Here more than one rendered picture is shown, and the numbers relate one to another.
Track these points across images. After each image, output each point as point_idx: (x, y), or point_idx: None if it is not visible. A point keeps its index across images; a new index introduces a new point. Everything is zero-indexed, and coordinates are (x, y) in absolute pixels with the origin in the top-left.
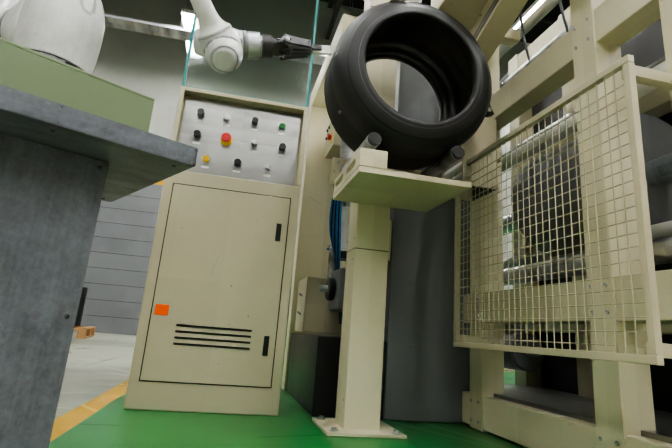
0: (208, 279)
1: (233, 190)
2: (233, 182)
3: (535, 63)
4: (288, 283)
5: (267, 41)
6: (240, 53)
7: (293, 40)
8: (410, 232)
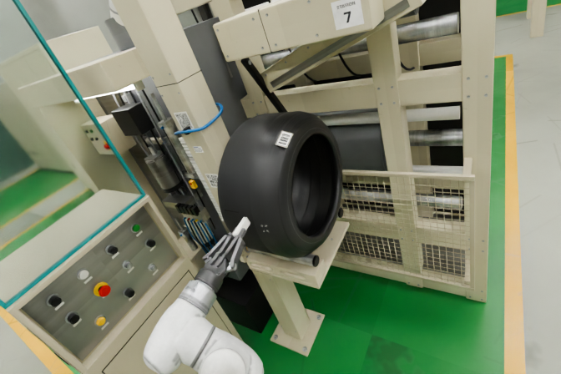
0: (182, 370)
1: (149, 314)
2: (145, 310)
3: (331, 93)
4: (220, 309)
5: (218, 285)
6: (258, 356)
7: (237, 260)
8: None
